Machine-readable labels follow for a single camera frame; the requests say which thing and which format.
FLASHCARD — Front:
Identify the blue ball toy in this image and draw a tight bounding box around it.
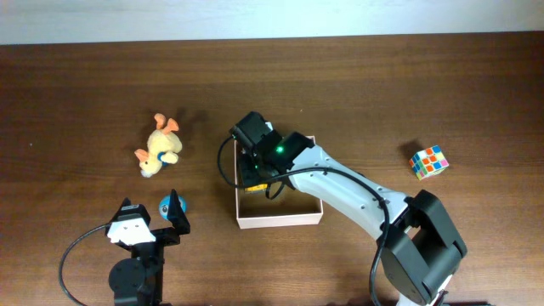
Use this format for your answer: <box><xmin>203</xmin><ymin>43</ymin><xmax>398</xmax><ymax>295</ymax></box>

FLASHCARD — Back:
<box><xmin>159</xmin><ymin>195</ymin><xmax>186</xmax><ymax>219</ymax></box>

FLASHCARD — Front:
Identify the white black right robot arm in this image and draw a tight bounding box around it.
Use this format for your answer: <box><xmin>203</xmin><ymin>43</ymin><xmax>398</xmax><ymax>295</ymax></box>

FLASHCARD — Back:
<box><xmin>229</xmin><ymin>111</ymin><xmax>468</xmax><ymax>305</ymax></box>

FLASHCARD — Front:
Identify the yellow grey toy truck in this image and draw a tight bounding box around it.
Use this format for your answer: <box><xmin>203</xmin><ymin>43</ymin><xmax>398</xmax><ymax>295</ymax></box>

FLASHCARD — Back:
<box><xmin>243</xmin><ymin>184</ymin><xmax>269</xmax><ymax>194</ymax></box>

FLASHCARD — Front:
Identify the yellow plush bunny toy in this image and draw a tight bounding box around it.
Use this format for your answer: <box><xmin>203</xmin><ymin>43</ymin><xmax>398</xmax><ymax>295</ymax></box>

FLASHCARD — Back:
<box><xmin>134</xmin><ymin>113</ymin><xmax>183</xmax><ymax>178</ymax></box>

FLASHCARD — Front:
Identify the colourful puzzle cube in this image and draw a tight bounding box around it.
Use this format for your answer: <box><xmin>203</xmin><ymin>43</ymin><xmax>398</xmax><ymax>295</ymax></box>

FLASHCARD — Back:
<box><xmin>409</xmin><ymin>145</ymin><xmax>450</xmax><ymax>180</ymax></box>

